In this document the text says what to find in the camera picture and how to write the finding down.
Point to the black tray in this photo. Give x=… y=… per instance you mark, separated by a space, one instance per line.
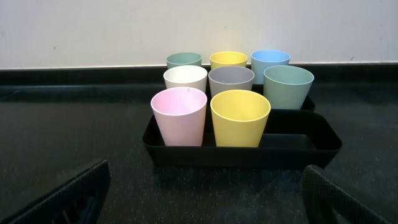
x=248 y=155

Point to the green cup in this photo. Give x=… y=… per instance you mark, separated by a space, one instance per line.
x=287 y=87
x=183 y=59

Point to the yellow cup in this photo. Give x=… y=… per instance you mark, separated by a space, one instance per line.
x=239 y=124
x=228 y=59

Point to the pink cup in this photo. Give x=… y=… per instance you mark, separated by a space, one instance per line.
x=180 y=121

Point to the blue cup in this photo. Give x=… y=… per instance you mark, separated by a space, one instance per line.
x=269 y=60

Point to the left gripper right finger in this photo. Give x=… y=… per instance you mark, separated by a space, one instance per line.
x=329 y=202

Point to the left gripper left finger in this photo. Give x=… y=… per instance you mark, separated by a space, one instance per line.
x=68 y=199

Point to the grey cup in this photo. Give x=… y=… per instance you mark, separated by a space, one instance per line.
x=230 y=79

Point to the white cup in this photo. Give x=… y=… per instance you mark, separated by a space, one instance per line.
x=185 y=77

